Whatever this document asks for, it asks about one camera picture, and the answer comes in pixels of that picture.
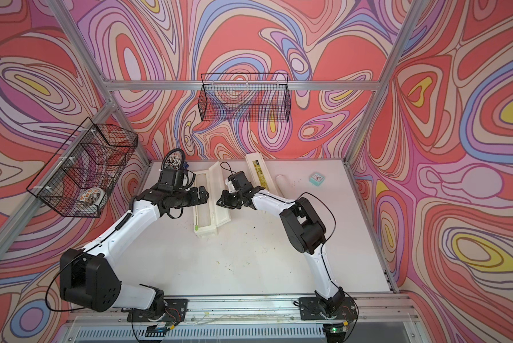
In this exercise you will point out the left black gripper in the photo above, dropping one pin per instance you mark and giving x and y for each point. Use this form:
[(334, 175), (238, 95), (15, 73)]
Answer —
[(195, 200)]

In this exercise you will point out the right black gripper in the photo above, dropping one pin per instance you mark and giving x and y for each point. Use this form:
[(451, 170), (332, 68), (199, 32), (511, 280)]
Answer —
[(224, 202)]

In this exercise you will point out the cream wrap dispenser with label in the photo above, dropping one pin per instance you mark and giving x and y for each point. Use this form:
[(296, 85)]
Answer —
[(209, 217)]

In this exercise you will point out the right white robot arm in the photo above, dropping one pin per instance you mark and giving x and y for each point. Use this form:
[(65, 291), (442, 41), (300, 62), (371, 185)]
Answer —
[(304, 228)]

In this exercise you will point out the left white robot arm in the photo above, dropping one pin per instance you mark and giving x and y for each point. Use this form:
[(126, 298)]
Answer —
[(87, 276)]

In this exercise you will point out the cup of pencils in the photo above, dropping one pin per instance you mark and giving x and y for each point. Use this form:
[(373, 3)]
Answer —
[(176, 160)]

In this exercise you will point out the patterned bowl in basket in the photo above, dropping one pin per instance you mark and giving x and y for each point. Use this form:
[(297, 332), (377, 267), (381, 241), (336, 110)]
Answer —
[(90, 199)]

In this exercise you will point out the small teal box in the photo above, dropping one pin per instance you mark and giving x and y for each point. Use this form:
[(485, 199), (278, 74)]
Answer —
[(316, 179)]

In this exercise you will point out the black wire basket left wall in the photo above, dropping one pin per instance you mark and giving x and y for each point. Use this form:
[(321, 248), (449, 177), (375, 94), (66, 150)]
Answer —
[(94, 155)]

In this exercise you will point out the black wire basket wall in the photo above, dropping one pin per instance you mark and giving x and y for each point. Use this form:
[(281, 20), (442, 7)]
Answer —
[(94, 155), (245, 97)]

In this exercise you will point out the black wire basket back wall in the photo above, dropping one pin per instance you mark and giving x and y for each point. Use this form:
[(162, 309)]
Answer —
[(245, 97)]

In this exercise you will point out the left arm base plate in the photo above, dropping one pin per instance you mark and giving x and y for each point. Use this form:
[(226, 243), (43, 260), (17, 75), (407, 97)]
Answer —
[(172, 311)]

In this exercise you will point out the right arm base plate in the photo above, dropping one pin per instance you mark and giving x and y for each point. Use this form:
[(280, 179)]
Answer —
[(316, 308)]

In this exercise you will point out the aluminium rail at front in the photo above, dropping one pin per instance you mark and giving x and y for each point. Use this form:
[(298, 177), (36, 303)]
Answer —
[(379, 317)]

